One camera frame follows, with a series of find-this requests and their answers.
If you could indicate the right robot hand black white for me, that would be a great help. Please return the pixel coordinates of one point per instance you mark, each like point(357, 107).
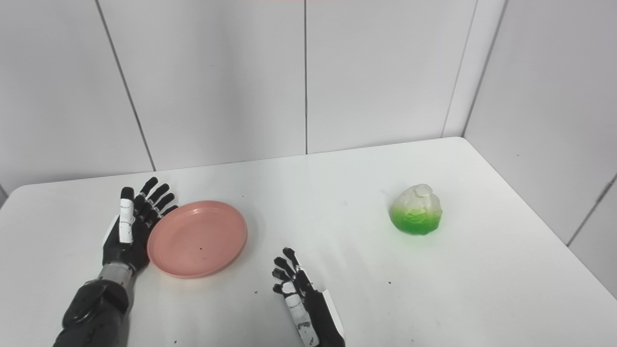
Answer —
point(306, 308)

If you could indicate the green white cabbage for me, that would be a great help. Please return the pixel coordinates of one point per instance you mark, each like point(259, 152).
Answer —
point(416, 212)

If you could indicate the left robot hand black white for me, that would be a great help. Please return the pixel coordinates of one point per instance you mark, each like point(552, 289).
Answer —
point(126, 236)

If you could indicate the pink round plate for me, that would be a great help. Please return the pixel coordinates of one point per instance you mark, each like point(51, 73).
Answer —
point(197, 238)

